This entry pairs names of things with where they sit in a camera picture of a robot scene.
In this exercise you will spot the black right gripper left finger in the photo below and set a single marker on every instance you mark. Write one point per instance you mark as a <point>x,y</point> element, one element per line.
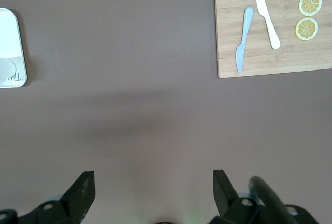
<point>75,200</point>

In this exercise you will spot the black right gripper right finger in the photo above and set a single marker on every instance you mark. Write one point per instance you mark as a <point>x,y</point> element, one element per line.
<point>225,200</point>

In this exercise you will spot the brown table cover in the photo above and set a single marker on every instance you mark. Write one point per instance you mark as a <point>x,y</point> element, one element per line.
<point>155,78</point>

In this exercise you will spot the grey plastic knife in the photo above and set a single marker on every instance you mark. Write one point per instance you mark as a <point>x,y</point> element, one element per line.
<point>240,55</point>

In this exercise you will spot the bamboo cutting board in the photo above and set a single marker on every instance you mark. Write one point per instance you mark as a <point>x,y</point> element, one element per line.
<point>285,53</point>

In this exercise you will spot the cream bear print tray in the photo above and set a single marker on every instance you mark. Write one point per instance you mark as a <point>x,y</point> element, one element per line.
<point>7,32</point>

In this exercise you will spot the toy lemon slice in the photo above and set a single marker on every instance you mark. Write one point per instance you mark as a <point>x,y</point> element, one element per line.
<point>306,29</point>
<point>310,3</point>

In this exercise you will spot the white plastic knife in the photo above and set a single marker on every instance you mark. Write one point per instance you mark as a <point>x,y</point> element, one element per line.
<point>260,3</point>

